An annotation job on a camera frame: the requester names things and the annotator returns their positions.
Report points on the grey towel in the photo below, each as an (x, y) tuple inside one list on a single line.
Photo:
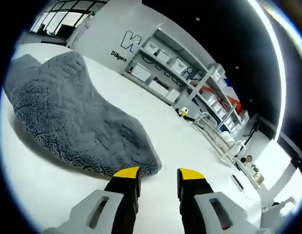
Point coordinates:
[(68, 102)]

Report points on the black remote control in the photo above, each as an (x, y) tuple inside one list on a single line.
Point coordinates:
[(238, 182)]

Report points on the yellow white device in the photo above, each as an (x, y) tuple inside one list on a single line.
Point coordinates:
[(183, 111)]

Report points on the pole-mounted black monitor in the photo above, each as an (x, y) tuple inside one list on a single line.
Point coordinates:
[(253, 124)]

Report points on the grey metal shelf unit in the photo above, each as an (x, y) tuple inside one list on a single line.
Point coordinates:
[(199, 87)]

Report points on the group of white storage bins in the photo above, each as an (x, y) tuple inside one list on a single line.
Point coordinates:
[(176, 65)]

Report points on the ceiling light strip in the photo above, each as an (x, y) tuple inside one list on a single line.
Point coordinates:
[(284, 78)]

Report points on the hanging white coat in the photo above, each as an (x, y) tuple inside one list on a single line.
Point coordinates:
[(80, 31)]

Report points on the black-framed glass windows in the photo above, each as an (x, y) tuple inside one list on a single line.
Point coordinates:
[(68, 19)]

